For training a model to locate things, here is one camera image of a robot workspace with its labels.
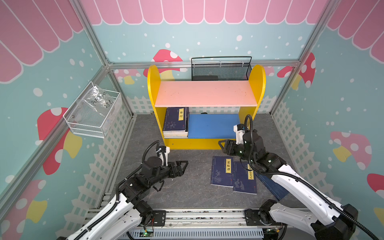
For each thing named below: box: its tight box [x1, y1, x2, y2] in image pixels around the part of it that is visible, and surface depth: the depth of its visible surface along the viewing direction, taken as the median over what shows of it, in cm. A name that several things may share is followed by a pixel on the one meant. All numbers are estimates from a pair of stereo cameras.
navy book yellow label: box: [163, 107, 186, 132], surface depth 89 cm
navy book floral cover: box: [210, 156, 234, 188], surface depth 91 cm
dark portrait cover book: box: [163, 129, 188, 136], surface depth 87 cm
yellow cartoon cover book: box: [163, 133, 188, 139], surface depth 89 cm
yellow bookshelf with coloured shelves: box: [147, 65, 266, 150], surface depth 88 cm
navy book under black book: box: [233, 161, 257, 195], surface depth 87 cm
